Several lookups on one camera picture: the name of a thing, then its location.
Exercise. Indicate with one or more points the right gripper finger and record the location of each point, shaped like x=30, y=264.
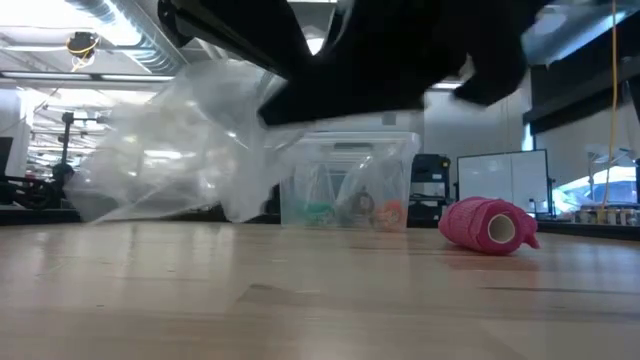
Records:
x=350, y=100

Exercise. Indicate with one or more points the clear plastic bag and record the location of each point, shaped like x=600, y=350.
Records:
x=190, y=150

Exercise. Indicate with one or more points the pink elastic bandage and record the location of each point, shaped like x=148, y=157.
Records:
x=480, y=225

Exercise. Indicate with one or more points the black background robot arm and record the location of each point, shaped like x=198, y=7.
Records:
x=27, y=192

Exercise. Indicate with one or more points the dark bandage roll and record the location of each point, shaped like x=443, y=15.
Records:
x=361, y=205

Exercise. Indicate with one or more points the green bandage roll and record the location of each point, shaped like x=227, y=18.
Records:
x=315, y=212

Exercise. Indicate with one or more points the orange bandage roll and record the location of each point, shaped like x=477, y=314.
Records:
x=390, y=215

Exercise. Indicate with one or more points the clear plastic storage box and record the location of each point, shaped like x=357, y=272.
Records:
x=350, y=175

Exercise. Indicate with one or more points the black printer cabinet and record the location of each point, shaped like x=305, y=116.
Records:
x=430, y=180

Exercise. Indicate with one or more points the white whiteboard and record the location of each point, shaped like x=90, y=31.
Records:
x=500, y=175

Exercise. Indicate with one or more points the long ceiling light bar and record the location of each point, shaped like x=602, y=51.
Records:
x=85, y=76

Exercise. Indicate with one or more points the person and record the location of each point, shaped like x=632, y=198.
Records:
x=62, y=175

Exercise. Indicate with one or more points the grey wall vent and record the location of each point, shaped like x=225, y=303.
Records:
x=389, y=119

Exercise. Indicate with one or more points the black background gantry frame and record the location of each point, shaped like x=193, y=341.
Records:
x=66, y=140

